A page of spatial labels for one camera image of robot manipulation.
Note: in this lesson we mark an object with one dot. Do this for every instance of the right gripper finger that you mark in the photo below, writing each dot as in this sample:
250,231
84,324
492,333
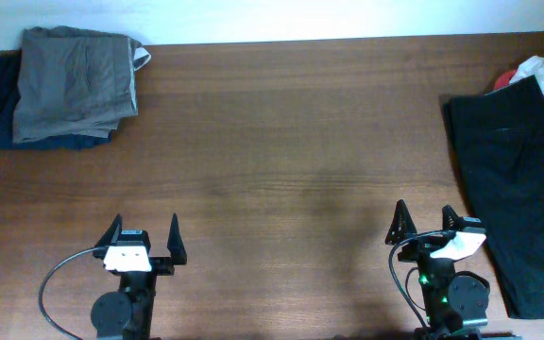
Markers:
402,226
451,220

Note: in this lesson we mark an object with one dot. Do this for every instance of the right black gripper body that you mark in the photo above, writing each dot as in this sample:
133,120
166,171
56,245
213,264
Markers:
420,249

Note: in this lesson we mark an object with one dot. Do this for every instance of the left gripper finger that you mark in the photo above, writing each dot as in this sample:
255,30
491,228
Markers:
175,244
111,234

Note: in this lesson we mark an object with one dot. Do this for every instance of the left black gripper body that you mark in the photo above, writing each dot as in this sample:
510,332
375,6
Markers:
161,265

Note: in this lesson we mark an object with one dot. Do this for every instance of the black shorts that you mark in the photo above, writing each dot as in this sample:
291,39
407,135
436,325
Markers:
498,140

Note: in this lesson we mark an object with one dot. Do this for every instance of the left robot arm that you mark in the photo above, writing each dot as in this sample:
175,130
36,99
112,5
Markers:
126,313

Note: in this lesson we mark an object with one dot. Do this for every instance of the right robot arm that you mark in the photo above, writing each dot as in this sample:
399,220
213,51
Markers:
454,302

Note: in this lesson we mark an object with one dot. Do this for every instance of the red cloth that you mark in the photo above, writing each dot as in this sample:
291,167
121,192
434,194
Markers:
503,80

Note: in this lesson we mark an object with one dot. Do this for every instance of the grey folded trousers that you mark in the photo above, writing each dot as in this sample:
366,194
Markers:
75,81

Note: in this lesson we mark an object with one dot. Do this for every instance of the navy folded garment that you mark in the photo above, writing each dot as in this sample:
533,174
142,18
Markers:
9,97

